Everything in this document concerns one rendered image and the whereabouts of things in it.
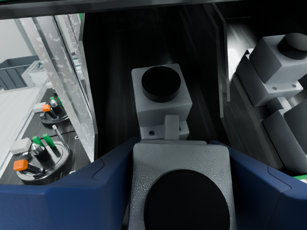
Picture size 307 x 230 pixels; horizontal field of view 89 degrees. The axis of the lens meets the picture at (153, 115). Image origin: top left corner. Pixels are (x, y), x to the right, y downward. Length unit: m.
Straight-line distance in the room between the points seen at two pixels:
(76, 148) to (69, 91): 0.41
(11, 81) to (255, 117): 2.27
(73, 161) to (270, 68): 0.51
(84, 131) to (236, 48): 0.26
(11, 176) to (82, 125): 0.44
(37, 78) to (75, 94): 1.29
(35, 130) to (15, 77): 1.58
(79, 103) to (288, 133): 0.21
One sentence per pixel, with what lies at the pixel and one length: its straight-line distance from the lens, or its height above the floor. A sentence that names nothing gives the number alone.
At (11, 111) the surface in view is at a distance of 1.25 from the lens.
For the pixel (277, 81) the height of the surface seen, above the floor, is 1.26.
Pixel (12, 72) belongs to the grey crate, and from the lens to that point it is 2.27.
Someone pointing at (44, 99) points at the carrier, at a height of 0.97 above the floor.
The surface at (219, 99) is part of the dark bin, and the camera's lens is 0.17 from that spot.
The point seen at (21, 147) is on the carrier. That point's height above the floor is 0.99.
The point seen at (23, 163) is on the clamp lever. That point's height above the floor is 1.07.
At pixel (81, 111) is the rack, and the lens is 0.18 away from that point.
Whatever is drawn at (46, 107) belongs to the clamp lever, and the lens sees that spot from 0.65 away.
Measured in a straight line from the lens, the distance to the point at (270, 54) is 0.22.
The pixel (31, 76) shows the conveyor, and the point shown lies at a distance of 1.47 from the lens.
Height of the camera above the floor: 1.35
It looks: 37 degrees down
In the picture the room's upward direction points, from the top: 4 degrees counter-clockwise
